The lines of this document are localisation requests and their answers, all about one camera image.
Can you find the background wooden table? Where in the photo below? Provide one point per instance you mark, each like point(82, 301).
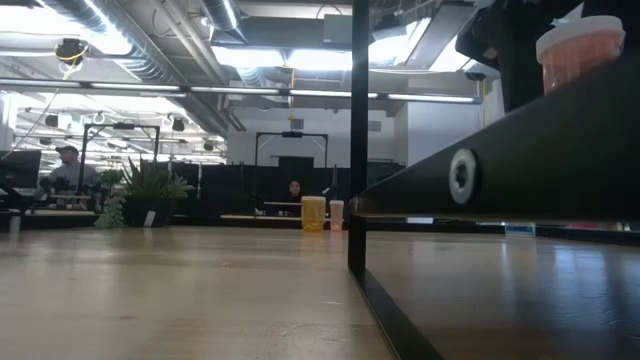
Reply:
point(260, 217)

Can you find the white round shelf fastener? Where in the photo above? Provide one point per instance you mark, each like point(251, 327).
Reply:
point(454, 176)

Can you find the black ceiling spotlight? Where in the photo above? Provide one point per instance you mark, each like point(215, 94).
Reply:
point(208, 145)
point(178, 124)

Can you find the round black hanging camera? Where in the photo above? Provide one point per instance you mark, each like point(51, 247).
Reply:
point(71, 50)

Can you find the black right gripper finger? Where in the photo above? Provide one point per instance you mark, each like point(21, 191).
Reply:
point(520, 75)
point(615, 7)

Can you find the potted green succulent plant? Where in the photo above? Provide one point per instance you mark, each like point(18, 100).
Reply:
point(150, 192)

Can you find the person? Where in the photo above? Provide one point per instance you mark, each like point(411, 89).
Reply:
point(70, 172)
point(295, 191)

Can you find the small pink pill bottle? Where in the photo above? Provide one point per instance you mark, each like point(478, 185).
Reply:
point(336, 215)
point(580, 55)

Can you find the long ceiling light bar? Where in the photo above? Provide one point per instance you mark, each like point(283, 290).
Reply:
point(430, 98)

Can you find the black background monitor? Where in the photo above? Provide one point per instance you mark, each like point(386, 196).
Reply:
point(20, 170)

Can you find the black background rig frame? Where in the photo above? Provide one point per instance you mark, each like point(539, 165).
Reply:
point(120, 126)
point(291, 134)

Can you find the black partition wall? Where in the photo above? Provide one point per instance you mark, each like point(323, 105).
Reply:
point(225, 190)

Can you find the large orange pill bottle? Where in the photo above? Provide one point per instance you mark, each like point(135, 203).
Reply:
point(313, 215)

